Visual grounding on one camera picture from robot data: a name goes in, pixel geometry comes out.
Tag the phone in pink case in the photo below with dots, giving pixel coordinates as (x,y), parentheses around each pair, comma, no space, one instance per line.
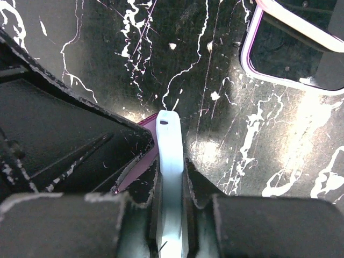
(321,37)

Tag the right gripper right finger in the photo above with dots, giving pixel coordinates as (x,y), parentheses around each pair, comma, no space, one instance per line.
(217,225)

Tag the light blue phone case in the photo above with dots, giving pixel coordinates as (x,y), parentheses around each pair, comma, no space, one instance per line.
(170,145)

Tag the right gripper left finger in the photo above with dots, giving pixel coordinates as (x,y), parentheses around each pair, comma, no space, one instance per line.
(82,225)

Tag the phone in purple case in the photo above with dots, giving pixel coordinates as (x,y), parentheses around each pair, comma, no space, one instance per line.
(276,53)

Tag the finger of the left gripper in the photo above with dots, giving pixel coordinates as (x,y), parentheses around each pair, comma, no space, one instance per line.
(52,139)

